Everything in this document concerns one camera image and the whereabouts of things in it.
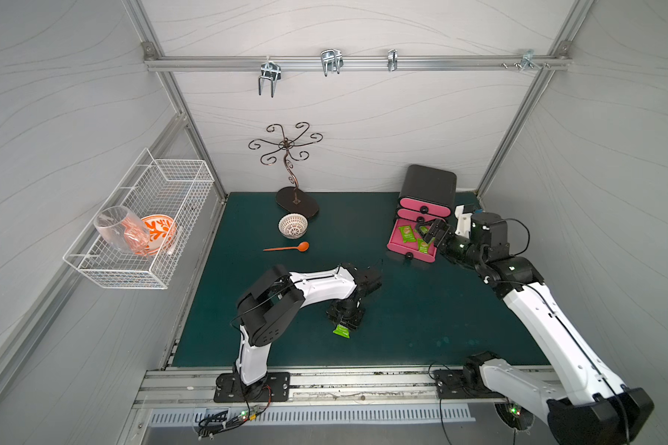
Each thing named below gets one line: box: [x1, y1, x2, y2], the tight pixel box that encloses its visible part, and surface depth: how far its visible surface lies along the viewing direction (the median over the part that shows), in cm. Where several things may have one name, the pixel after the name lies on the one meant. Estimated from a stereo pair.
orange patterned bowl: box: [140, 214, 178, 256], surface depth 68 cm
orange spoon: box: [262, 241, 310, 253], surface depth 105 cm
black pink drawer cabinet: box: [386, 165, 458, 264], surface depth 102 cm
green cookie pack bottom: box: [332, 323, 350, 339], surface depth 84 cm
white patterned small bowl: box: [278, 213, 309, 240], surface depth 109 cm
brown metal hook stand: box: [247, 121, 324, 218], surface depth 100 cm
